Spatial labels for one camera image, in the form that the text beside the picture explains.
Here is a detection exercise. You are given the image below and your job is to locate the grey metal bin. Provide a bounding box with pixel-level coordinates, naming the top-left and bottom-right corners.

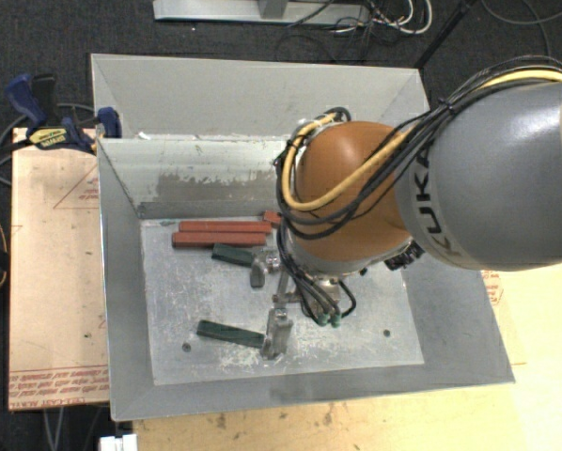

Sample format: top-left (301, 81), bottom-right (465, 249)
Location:
top-left (90, 53), bottom-right (516, 423)

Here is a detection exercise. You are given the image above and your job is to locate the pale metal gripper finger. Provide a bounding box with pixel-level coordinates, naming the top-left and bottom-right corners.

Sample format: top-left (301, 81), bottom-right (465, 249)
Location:
top-left (260, 308), bottom-right (294, 362)
top-left (249, 251), bottom-right (283, 289)

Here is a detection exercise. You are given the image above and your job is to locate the dark green flat block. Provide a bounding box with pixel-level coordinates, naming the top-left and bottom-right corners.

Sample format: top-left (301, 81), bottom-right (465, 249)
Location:
top-left (211, 242), bottom-right (258, 268)
top-left (195, 319), bottom-right (267, 350)

